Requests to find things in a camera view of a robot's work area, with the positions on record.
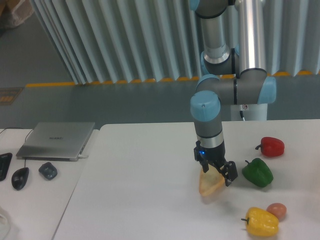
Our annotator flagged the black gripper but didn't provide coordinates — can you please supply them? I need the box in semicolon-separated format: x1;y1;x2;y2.
193;140;238;187

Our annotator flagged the triangular bread slice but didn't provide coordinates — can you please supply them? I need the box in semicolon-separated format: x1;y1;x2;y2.
198;167;225;197

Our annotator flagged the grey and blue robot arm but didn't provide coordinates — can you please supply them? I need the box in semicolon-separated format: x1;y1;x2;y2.
189;0;277;186

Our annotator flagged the green bell pepper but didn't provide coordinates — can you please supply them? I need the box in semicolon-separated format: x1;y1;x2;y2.
241;158;274;188

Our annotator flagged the red bell pepper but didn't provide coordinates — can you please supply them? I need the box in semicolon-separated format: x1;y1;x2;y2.
255;136;285;158

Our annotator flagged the yellow bell pepper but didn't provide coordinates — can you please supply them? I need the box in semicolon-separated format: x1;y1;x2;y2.
241;207;279;237

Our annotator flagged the brown egg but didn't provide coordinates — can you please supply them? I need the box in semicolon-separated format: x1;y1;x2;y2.
266;202;287;220

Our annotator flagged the dark grey small controller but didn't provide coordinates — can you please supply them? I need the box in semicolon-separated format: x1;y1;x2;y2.
38;162;58;181

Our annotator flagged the white folding partition screen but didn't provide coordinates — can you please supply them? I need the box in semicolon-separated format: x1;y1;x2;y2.
31;0;320;84

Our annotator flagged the silver closed laptop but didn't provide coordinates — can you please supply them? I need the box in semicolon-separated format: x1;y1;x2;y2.
16;122;95;162

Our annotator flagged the black computer mouse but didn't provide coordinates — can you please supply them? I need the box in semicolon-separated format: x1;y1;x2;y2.
11;167;30;191

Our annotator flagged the black keyboard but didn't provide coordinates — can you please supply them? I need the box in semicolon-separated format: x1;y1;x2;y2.
0;152;13;182

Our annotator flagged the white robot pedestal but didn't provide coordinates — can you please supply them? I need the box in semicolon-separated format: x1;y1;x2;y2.
230;103;268;121

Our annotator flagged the black mouse cable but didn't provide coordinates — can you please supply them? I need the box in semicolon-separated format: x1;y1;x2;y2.
0;127;35;169

